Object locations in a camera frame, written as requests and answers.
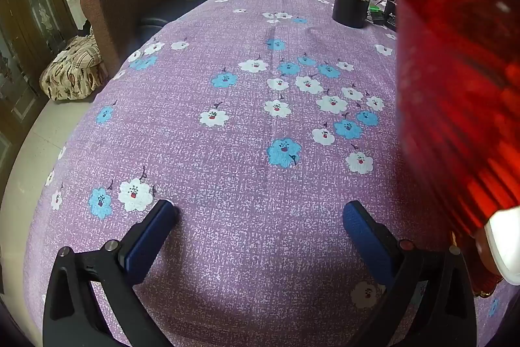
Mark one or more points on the green packet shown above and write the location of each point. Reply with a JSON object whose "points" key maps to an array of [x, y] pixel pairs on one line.
{"points": [[374, 9]]}

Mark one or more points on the brown glass-door cabinet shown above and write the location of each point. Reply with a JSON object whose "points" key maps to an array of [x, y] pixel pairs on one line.
{"points": [[28, 26]]}

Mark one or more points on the patterned cushion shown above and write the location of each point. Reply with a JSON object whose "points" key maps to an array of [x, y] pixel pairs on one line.
{"points": [[71, 66]]}

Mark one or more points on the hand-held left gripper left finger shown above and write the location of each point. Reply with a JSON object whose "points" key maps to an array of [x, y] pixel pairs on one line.
{"points": [[150, 237]]}

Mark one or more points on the white plate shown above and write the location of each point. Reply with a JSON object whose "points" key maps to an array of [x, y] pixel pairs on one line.
{"points": [[505, 249]]}

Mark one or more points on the brown armchair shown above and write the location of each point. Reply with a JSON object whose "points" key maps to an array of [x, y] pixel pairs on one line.
{"points": [[122, 1]]}

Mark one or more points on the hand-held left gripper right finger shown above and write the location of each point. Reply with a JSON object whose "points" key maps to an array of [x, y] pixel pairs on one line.
{"points": [[363, 237]]}

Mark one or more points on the purple floral tablecloth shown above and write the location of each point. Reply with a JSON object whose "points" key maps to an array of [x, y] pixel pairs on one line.
{"points": [[243, 152]]}

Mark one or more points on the black cylinder with wooden knob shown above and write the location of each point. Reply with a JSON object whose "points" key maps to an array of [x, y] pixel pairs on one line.
{"points": [[349, 5]]}

